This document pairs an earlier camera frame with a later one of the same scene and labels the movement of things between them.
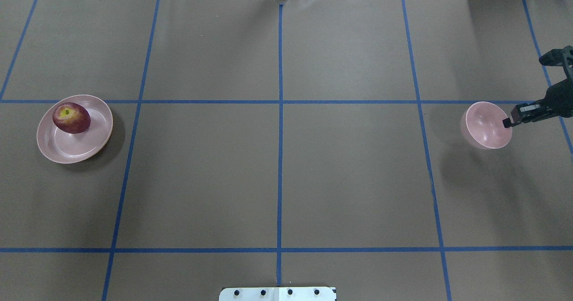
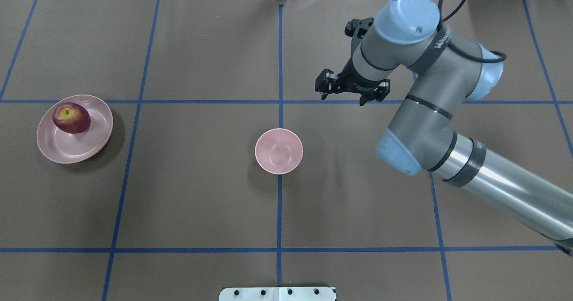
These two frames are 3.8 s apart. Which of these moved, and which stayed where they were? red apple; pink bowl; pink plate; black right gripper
Moved: pink bowl; black right gripper
Stayed: red apple; pink plate
